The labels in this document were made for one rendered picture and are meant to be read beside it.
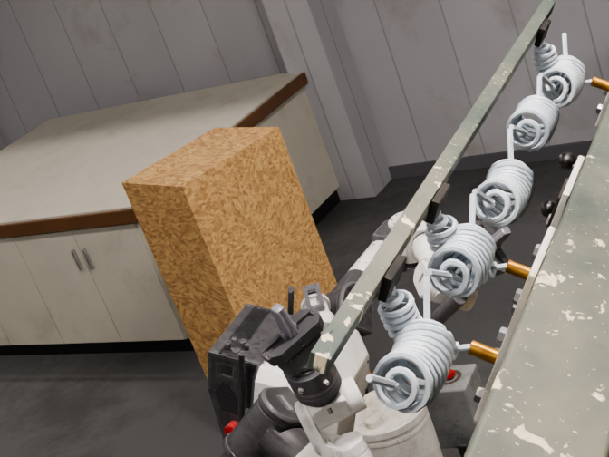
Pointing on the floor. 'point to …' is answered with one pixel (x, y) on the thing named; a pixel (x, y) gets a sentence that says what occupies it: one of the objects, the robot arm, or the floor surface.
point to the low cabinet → (121, 214)
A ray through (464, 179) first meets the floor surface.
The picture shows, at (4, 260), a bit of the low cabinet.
